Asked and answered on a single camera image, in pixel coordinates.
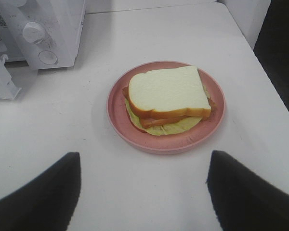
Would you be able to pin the round microwave door button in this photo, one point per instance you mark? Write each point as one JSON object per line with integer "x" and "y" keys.
{"x": 48, "y": 57}

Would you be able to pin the white microwave door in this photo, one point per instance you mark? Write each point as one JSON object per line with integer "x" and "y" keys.
{"x": 8, "y": 90}

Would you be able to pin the white microwave oven body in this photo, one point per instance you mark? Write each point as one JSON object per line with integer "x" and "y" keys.
{"x": 62, "y": 19}

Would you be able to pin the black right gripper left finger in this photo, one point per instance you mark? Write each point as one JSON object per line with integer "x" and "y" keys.
{"x": 46, "y": 203}

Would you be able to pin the white microwave knob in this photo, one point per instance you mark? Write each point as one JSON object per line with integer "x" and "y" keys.
{"x": 35, "y": 33}
{"x": 18, "y": 3}

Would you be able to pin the toy sandwich with bread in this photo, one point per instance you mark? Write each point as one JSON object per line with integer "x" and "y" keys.
{"x": 167, "y": 101}

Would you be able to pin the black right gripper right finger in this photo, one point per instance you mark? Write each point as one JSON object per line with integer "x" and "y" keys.
{"x": 242, "y": 200}

